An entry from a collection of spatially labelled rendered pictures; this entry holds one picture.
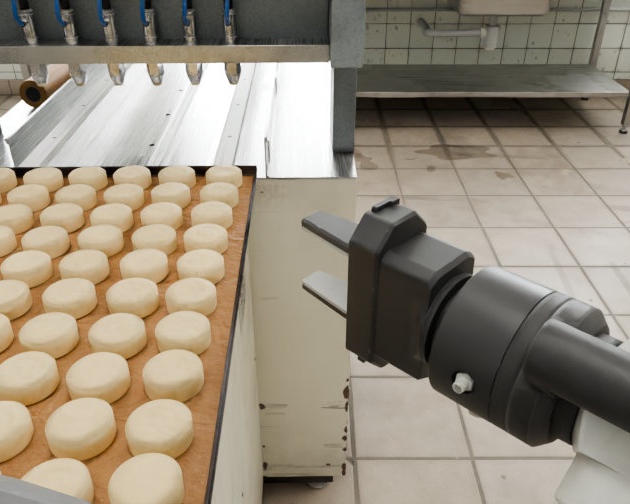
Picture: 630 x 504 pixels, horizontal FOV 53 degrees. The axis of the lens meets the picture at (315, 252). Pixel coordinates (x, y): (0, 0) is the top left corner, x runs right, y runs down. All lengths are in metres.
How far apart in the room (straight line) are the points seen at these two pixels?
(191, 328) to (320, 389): 0.77
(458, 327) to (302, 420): 1.05
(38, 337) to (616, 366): 0.47
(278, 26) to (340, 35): 0.13
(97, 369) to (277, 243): 0.61
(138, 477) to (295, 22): 0.78
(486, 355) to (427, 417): 1.44
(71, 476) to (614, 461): 0.34
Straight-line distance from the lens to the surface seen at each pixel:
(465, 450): 1.74
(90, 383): 0.55
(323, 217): 0.46
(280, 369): 1.29
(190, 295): 0.63
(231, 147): 1.03
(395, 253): 0.40
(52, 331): 0.62
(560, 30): 4.45
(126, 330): 0.60
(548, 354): 0.33
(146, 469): 0.48
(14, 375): 0.58
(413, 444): 1.73
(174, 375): 0.54
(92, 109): 1.29
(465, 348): 0.37
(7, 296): 0.69
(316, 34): 1.07
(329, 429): 1.42
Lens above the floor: 1.28
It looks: 31 degrees down
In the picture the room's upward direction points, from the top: straight up
